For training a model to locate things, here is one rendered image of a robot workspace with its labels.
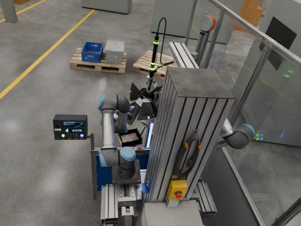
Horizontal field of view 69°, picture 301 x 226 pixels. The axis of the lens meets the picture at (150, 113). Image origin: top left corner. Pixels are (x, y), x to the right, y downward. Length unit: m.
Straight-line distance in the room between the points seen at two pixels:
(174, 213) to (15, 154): 2.53
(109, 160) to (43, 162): 1.79
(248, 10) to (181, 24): 3.25
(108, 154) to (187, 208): 0.64
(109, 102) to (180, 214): 0.90
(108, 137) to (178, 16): 6.29
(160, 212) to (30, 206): 1.86
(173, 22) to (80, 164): 5.65
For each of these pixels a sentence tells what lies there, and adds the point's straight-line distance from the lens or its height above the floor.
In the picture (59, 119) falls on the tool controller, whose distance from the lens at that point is 1.93.
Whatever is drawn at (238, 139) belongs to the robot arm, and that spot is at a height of 1.60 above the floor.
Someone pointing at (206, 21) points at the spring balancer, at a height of 1.90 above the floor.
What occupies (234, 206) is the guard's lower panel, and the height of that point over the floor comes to 0.77.
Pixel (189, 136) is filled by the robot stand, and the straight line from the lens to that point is 1.04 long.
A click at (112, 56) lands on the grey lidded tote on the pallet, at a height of 0.33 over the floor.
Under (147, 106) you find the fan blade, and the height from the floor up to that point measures 1.18.
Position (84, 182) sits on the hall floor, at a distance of 3.02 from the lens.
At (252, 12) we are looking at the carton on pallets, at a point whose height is 0.71.
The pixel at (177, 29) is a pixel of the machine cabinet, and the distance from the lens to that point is 7.68.
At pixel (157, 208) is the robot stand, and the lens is 1.46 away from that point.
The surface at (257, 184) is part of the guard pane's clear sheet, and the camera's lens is 1.91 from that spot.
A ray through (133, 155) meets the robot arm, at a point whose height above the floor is 1.26.
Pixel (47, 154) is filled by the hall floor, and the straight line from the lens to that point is 3.37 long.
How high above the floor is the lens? 2.50
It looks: 39 degrees down
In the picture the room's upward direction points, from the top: 10 degrees clockwise
